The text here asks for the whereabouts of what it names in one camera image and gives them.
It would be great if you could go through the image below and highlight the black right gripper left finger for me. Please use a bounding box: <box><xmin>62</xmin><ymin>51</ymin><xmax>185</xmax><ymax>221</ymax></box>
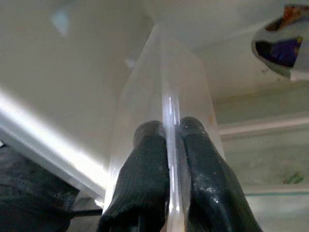
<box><xmin>96</xmin><ymin>120</ymin><xmax>170</xmax><ymax>232</ymax></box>

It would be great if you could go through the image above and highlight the dark grey stitched fabric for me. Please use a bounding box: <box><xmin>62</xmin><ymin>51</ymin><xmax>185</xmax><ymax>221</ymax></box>
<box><xmin>0</xmin><ymin>145</ymin><xmax>80</xmax><ymax>232</ymax></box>

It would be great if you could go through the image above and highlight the grey bowl with food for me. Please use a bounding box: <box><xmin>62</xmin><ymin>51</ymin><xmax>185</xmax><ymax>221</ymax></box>
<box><xmin>251</xmin><ymin>4</ymin><xmax>309</xmax><ymax>82</ymax></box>

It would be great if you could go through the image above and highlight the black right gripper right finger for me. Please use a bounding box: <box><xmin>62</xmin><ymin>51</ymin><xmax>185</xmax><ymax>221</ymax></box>
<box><xmin>177</xmin><ymin>116</ymin><xmax>264</xmax><ymax>232</ymax></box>

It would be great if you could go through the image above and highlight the clear plastic container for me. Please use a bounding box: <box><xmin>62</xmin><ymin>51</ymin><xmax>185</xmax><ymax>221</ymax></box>
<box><xmin>101</xmin><ymin>23</ymin><xmax>227</xmax><ymax>232</ymax></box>

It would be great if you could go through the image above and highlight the white fridge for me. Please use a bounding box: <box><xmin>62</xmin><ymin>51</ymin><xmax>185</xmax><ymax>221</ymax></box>
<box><xmin>0</xmin><ymin>0</ymin><xmax>309</xmax><ymax>232</ymax></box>

